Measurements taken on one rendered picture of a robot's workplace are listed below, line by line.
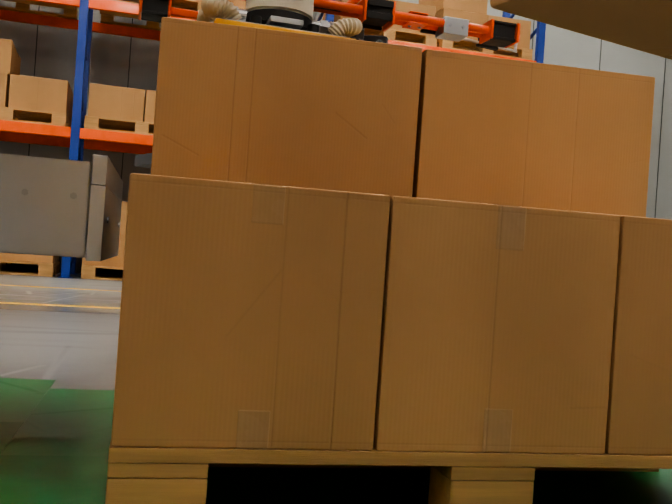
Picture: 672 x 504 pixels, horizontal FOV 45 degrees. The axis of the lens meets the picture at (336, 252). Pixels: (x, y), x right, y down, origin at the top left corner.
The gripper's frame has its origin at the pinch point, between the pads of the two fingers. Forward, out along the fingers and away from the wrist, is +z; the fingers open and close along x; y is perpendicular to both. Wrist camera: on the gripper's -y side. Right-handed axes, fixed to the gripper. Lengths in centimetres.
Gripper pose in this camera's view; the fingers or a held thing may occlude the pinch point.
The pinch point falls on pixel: (369, 28)
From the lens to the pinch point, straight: 231.5
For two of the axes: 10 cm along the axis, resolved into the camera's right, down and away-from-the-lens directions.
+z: 2.6, 0.3, -9.7
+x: 0.8, -10.0, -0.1
